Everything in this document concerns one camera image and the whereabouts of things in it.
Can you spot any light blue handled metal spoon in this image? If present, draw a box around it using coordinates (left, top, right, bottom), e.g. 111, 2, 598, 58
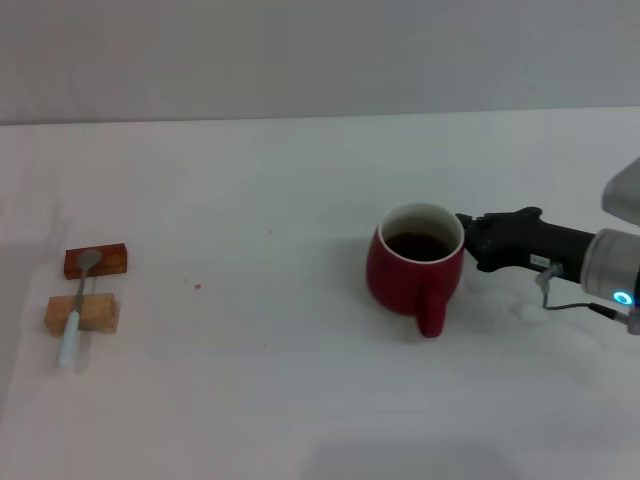
56, 248, 104, 368

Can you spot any grey right arm cable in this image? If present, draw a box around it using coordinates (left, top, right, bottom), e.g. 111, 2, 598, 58
537, 263, 632, 321

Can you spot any dark reddish wooden block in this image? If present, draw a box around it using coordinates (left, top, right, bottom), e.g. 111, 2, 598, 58
64, 243, 129, 280

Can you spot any light wooden rest block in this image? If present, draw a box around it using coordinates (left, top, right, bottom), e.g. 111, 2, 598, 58
44, 293, 121, 337

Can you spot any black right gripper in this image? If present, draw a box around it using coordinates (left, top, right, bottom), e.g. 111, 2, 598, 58
455, 206, 596, 285

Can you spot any red ceramic mug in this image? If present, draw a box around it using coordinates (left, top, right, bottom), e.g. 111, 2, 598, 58
365, 202, 467, 339

